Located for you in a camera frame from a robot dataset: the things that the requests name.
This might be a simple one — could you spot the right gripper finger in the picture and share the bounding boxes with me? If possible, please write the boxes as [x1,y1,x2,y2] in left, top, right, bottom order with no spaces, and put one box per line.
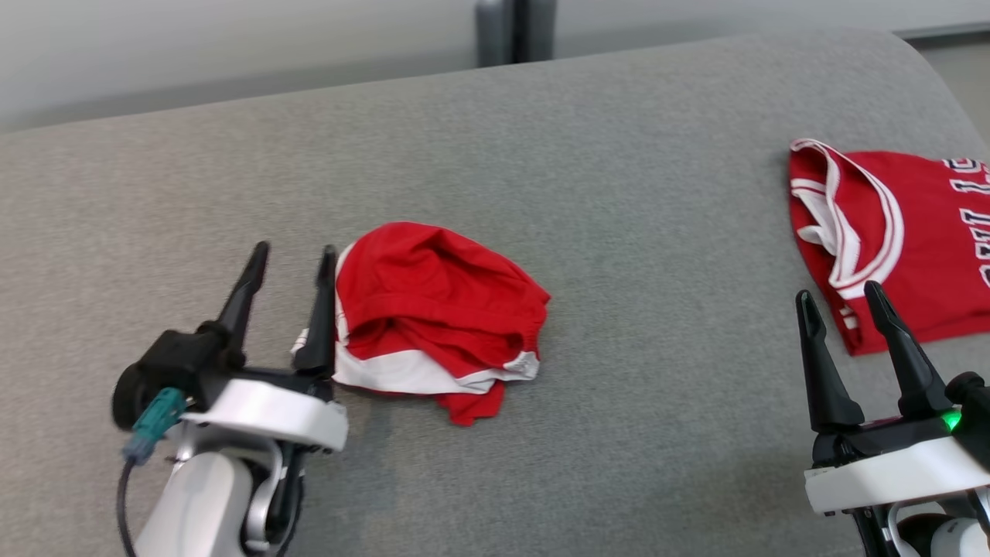
[863,281,958,422]
[795,290,866,434]

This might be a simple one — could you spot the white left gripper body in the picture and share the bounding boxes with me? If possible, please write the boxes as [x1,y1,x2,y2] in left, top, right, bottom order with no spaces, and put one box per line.
[179,365,350,454]

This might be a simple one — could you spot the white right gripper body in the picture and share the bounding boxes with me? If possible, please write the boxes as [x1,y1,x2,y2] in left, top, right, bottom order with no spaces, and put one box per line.
[803,414,990,516]

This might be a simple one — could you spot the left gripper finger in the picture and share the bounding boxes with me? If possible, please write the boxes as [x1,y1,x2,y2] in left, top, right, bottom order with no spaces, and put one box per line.
[197,241,271,371]
[292,244,340,381]

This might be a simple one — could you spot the red white-trimmed shorts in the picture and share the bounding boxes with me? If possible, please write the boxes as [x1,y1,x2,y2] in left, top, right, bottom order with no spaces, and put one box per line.
[292,222,551,427]

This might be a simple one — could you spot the red white-sleeved T-shirt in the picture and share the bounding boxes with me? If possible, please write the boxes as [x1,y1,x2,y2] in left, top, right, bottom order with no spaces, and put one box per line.
[787,138,990,357]

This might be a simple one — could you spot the teal-plug left camera cable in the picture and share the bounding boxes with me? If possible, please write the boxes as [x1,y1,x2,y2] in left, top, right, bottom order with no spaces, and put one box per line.
[114,387,188,557]

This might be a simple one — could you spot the grey metal partition post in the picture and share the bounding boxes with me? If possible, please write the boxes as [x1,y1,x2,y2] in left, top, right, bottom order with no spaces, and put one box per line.
[473,0,558,67]

